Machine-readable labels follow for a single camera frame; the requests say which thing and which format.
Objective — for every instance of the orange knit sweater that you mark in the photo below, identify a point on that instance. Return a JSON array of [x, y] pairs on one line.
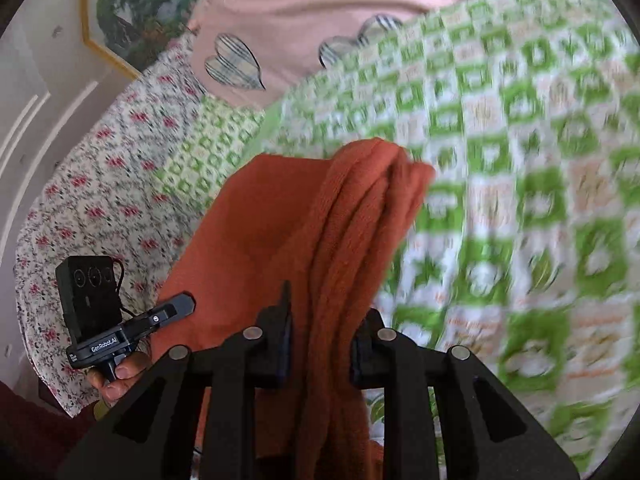
[[280, 220]]

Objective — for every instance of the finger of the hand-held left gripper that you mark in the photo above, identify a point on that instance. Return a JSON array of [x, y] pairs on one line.
[[175, 309]]

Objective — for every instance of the framed landscape wall picture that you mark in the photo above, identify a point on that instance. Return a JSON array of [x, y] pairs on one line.
[[145, 5]]

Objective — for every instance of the dark red clothing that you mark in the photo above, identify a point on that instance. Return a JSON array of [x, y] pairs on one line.
[[30, 435]]

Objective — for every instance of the pink heart-print duvet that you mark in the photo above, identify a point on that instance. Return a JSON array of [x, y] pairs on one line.
[[325, 10]]

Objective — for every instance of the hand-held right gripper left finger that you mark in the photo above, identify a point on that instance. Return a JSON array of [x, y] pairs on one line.
[[280, 350]]

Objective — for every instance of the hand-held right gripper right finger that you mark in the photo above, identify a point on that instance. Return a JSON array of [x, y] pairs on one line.
[[360, 365]]

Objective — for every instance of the floral bedsheet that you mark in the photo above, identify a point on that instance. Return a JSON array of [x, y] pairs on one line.
[[100, 200]]

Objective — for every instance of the green checkered pillow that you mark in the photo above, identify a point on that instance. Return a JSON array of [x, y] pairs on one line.
[[210, 150]]

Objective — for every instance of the person's left hand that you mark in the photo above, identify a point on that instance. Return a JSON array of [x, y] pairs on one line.
[[127, 372]]

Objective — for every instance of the green checkered blanket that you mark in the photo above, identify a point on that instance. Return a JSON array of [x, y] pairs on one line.
[[525, 160]]

